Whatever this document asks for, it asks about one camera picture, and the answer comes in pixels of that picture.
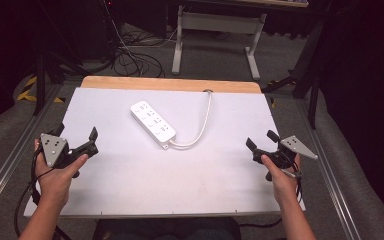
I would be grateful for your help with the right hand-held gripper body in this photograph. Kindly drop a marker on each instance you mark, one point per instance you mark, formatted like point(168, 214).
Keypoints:
point(288, 150)

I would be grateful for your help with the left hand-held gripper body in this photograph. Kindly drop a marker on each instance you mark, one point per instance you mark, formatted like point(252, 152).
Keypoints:
point(54, 149)

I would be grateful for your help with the person's right hand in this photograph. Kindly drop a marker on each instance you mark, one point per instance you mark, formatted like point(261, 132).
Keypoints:
point(281, 181)

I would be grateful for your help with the person's left hand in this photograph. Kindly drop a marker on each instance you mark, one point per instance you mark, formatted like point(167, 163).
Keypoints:
point(55, 181)

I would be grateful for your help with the yellow black floor tape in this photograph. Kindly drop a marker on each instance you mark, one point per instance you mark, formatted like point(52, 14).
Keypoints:
point(30, 90)

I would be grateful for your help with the black tripod stand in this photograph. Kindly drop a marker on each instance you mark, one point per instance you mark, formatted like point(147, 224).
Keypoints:
point(40, 76)

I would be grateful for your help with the white power strip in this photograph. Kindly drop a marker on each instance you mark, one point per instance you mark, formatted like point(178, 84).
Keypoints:
point(152, 124)

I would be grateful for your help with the black metal stand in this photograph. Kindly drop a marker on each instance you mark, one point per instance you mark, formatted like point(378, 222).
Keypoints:
point(308, 80)

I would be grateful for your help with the white board sheet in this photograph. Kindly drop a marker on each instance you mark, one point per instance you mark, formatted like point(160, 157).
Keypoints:
point(146, 180)

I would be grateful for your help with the aluminium rail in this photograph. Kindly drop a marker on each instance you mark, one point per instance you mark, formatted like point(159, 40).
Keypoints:
point(330, 176)
point(16, 150)

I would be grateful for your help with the white metal desk frame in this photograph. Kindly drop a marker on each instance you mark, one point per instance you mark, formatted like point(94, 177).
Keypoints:
point(218, 23)

